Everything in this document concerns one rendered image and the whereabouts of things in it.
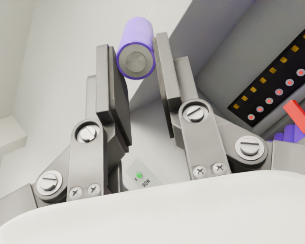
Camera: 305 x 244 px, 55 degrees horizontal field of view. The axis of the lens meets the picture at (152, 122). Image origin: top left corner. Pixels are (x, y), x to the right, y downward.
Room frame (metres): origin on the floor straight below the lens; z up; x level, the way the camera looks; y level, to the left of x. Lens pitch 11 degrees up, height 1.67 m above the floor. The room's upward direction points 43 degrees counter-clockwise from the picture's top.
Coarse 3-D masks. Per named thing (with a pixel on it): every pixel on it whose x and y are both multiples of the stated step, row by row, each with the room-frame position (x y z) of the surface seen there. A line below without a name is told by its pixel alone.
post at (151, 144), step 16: (144, 112) 0.42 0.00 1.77; (160, 112) 0.44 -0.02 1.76; (144, 128) 0.41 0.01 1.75; (160, 128) 0.42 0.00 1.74; (144, 144) 0.39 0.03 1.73; (160, 144) 0.41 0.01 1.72; (128, 160) 0.42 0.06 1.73; (144, 160) 0.40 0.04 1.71; (160, 160) 0.39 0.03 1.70; (176, 160) 0.41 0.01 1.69; (128, 176) 0.44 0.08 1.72; (160, 176) 0.40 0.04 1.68; (176, 176) 0.40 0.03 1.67
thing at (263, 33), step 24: (264, 0) 0.41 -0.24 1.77; (288, 0) 0.40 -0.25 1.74; (240, 24) 0.45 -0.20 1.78; (264, 24) 0.43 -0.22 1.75; (288, 24) 0.42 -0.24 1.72; (240, 48) 0.47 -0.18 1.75; (264, 48) 0.45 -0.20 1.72; (216, 72) 0.51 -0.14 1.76; (240, 72) 0.49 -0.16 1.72; (216, 96) 0.53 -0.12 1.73; (240, 120) 0.53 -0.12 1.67
